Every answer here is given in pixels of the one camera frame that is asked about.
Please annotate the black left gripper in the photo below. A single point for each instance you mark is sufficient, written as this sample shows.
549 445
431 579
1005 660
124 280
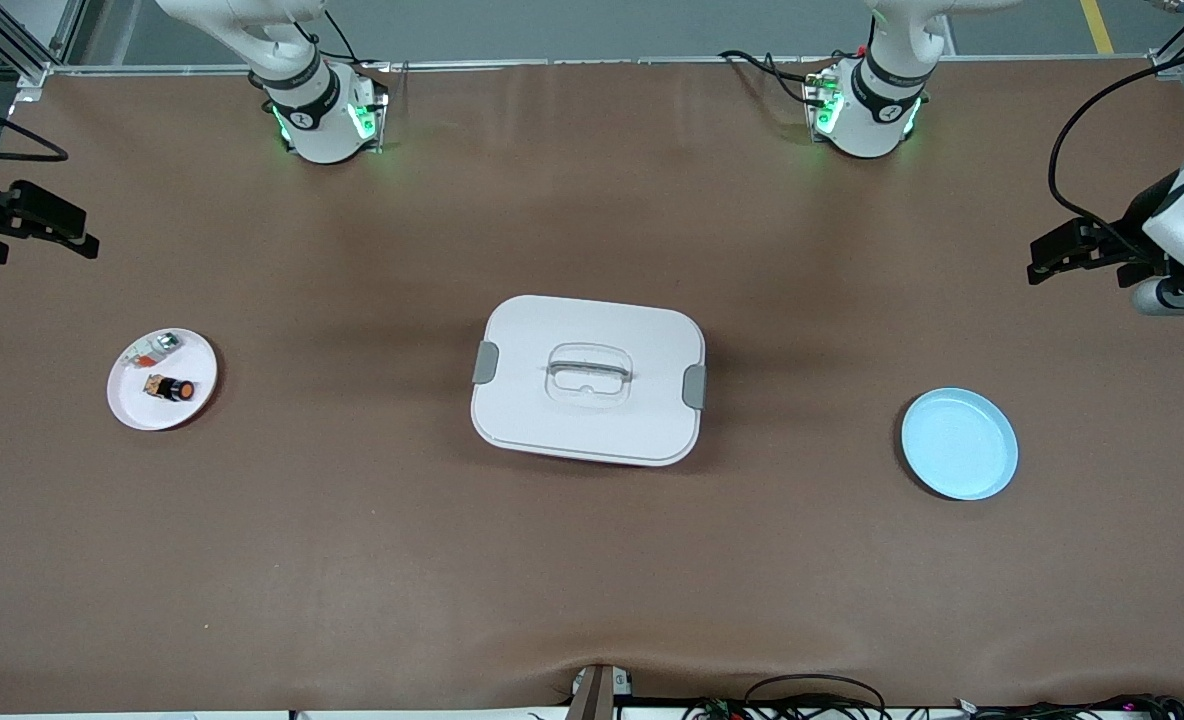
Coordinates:
1132 232

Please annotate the orange push-button switch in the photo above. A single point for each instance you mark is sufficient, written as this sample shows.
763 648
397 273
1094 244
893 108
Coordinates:
174 388

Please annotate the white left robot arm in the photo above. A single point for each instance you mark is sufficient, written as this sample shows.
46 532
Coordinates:
867 120

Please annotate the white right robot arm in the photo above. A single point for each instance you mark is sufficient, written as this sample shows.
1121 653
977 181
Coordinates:
322 130

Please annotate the light blue round plate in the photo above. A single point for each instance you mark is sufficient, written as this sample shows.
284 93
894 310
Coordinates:
957 445

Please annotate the pink round plate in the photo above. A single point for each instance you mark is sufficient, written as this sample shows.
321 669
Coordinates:
167 415

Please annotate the grey box latch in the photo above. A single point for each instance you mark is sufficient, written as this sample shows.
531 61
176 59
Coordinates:
485 362
695 387

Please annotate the brown table cover mat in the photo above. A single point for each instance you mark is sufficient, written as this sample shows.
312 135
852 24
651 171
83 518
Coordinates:
352 560

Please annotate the white lidded storage box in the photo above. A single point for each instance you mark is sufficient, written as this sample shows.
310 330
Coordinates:
592 430

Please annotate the silver table edge rail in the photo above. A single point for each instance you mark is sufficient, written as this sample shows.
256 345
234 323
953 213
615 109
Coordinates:
552 63

